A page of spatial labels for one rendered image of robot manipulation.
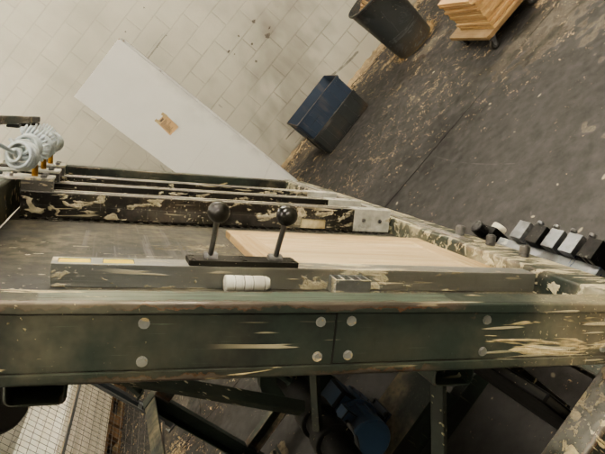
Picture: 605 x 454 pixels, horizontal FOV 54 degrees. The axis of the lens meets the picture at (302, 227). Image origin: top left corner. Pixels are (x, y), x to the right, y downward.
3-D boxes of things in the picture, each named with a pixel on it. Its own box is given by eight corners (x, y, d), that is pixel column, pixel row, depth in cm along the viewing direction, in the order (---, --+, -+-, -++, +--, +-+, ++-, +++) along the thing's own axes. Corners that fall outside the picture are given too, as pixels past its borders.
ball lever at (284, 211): (284, 271, 110) (302, 213, 102) (265, 270, 108) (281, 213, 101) (281, 257, 113) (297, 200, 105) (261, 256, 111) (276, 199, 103)
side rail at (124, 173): (284, 203, 302) (286, 181, 301) (49, 188, 267) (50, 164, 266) (280, 201, 310) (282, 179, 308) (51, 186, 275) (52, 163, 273)
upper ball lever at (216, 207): (221, 269, 106) (233, 210, 98) (199, 269, 105) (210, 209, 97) (218, 255, 109) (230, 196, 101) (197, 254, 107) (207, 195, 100)
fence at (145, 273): (533, 292, 127) (536, 273, 126) (49, 286, 96) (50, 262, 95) (518, 286, 131) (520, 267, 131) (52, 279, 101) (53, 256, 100)
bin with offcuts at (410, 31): (445, 21, 539) (396, -32, 517) (408, 65, 544) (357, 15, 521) (422, 22, 587) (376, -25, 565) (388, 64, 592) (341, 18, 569)
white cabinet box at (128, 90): (311, 195, 534) (118, 38, 462) (271, 244, 539) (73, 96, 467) (298, 180, 591) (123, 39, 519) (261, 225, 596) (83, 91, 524)
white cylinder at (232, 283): (225, 294, 102) (269, 294, 104) (226, 276, 101) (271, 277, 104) (221, 289, 105) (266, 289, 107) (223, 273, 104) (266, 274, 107)
